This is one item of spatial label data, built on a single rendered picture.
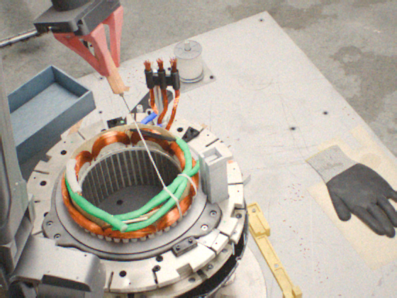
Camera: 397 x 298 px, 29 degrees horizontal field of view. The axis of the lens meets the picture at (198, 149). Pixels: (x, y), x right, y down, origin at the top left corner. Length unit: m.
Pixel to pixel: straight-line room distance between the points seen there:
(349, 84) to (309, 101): 1.18
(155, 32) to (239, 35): 1.28
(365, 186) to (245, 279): 0.31
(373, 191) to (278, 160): 0.20
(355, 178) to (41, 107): 0.60
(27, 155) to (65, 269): 0.50
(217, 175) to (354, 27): 2.10
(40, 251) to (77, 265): 0.04
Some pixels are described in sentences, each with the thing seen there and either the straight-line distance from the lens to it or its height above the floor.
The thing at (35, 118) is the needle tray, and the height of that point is 1.02.
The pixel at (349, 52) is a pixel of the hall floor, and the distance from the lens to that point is 2.98.
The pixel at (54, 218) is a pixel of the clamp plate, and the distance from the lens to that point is 1.10.
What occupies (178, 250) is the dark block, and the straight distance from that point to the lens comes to 1.04.
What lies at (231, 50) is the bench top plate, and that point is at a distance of 1.79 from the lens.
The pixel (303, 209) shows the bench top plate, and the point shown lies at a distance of 1.48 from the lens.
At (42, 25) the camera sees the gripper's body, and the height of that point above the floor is 1.42.
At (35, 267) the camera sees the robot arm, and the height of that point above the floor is 1.30.
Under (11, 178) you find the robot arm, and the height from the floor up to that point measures 1.44.
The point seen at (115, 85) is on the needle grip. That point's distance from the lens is 0.95.
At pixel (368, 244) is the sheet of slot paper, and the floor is 0.78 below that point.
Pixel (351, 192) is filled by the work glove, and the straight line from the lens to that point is 1.48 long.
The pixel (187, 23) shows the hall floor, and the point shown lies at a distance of 3.11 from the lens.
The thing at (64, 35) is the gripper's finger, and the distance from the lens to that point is 0.91.
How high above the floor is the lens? 1.96
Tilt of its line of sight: 48 degrees down
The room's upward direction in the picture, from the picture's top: 6 degrees counter-clockwise
